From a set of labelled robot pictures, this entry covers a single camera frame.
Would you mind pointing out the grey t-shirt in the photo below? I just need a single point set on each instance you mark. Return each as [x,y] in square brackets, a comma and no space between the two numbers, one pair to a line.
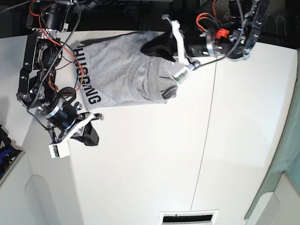
[116,73]

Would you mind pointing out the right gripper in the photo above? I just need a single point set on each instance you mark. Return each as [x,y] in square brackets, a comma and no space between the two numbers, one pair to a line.
[62,115]

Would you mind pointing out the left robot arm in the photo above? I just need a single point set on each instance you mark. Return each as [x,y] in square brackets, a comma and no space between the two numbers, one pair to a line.
[223,28]

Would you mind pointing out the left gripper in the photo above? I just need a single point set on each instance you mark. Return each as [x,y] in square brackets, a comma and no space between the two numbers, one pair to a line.
[197,44]

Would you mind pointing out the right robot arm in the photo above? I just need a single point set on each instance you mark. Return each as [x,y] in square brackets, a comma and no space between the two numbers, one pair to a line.
[37,88]

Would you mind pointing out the white slotted vent panel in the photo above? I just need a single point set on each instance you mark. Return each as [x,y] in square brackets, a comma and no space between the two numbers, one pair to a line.
[207,217]

